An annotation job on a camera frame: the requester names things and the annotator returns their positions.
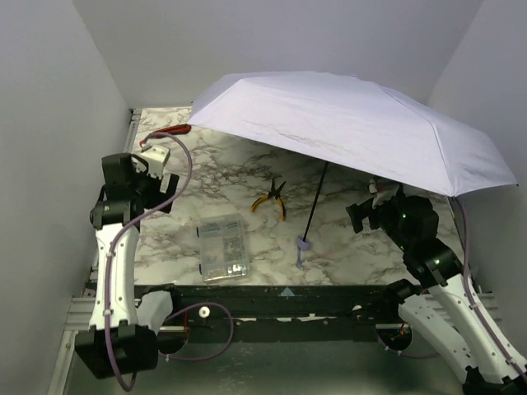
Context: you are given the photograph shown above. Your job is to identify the lilac umbrella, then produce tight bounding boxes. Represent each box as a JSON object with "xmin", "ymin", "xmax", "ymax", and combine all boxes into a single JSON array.
[{"xmin": 187, "ymin": 70, "xmax": 519, "ymax": 269}]

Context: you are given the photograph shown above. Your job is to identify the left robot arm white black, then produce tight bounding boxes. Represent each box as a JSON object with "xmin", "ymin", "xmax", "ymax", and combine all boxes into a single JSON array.
[{"xmin": 75, "ymin": 146, "xmax": 179, "ymax": 379}]

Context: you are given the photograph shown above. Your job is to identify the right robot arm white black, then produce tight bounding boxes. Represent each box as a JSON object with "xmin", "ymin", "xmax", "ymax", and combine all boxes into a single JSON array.
[{"xmin": 346, "ymin": 192, "xmax": 526, "ymax": 394}]

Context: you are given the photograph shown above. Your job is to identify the red black utility knife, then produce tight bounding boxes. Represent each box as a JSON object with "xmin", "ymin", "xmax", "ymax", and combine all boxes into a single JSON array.
[{"xmin": 150, "ymin": 124, "xmax": 192, "ymax": 138}]

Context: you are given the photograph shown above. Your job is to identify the clear plastic screw box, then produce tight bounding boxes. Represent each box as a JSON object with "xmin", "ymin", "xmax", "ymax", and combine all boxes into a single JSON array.
[{"xmin": 196, "ymin": 214, "xmax": 250, "ymax": 282}]

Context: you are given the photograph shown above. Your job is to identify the yellow black needle-nose pliers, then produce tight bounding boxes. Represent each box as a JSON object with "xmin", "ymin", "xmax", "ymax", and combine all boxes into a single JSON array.
[{"xmin": 250, "ymin": 179, "xmax": 287, "ymax": 221}]

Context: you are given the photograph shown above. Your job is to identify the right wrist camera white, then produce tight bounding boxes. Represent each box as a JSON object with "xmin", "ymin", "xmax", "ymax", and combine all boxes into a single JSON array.
[{"xmin": 368, "ymin": 178, "xmax": 399, "ymax": 208}]

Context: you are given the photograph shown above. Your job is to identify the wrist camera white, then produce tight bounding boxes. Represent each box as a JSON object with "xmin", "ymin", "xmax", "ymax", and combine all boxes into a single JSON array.
[
  {"xmin": 368, "ymin": 178, "xmax": 399, "ymax": 208},
  {"xmin": 138, "ymin": 144, "xmax": 170, "ymax": 193}
]

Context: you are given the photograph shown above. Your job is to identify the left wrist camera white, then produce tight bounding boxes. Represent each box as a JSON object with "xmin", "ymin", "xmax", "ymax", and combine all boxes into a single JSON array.
[{"xmin": 138, "ymin": 144, "xmax": 170, "ymax": 193}]

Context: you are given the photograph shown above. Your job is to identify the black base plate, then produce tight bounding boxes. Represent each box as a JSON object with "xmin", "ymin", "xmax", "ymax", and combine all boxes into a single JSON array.
[{"xmin": 135, "ymin": 284, "xmax": 409, "ymax": 343}]

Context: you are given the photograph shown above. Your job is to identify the aluminium rail frame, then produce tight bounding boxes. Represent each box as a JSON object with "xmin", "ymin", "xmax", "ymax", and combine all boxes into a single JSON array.
[{"xmin": 46, "ymin": 109, "xmax": 142, "ymax": 394}]

